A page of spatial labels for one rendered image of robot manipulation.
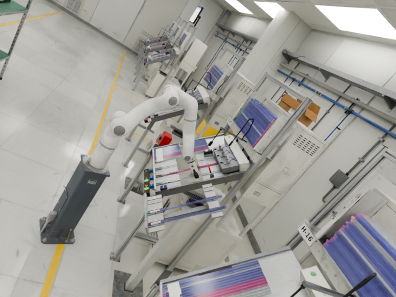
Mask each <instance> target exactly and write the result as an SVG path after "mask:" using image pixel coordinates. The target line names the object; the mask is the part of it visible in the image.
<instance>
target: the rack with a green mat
mask: <svg viewBox="0 0 396 297"><path fill-rule="evenodd" d="M31 3H32V0H28V3H27V5H26V8H25V7H24V6H22V5H20V4H18V3H17V2H15V1H13V0H11V1H10V2H4V3H0V16H4V15H11V14H19V13H23V16H22V18H21V21H20V23H19V26H18V29H17V31H16V34H15V36H14V39H13V42H12V44H11V47H10V49H9V52H8V53H6V52H4V51H2V50H0V62H1V61H3V60H5V62H4V65H3V67H2V70H1V73H0V80H2V77H3V75H4V72H5V70H6V67H7V65H8V62H9V59H10V57H11V54H12V52H13V49H14V46H15V44H16V42H17V39H18V36H19V33H20V32H21V28H22V26H23V24H24V21H25V18H26V16H27V13H28V11H29V8H30V6H31Z"/></svg>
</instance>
